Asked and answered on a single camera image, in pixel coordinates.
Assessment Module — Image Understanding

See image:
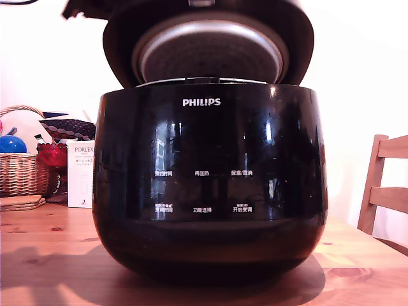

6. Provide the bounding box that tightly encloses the black rice cooker lid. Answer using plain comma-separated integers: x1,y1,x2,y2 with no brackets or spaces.
102,0,316,89

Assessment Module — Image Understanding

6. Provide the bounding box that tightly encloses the black Philips rice cooker body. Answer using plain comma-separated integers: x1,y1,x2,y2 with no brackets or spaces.
92,78,330,282

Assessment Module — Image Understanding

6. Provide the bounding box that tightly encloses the white Porlex box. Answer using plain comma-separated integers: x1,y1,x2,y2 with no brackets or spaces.
66,139,96,209

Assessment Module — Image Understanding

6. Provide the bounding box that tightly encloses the navy patterned bag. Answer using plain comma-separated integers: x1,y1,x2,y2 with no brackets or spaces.
38,111,97,142

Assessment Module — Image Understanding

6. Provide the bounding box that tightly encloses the red glass bowl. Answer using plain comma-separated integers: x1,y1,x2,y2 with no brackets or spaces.
36,143,69,204

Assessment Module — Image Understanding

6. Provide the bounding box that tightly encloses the wooden chair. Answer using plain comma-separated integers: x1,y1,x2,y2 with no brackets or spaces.
356,134,408,256

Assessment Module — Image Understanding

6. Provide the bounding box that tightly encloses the woven wicker basket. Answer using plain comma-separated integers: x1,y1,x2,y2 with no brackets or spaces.
0,105,52,199

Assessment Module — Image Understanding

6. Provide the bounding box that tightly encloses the cork coaster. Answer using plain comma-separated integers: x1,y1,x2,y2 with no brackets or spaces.
0,194,43,205
0,199,47,212

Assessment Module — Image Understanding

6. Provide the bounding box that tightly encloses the blue ball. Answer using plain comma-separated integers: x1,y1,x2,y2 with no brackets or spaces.
0,135,28,154

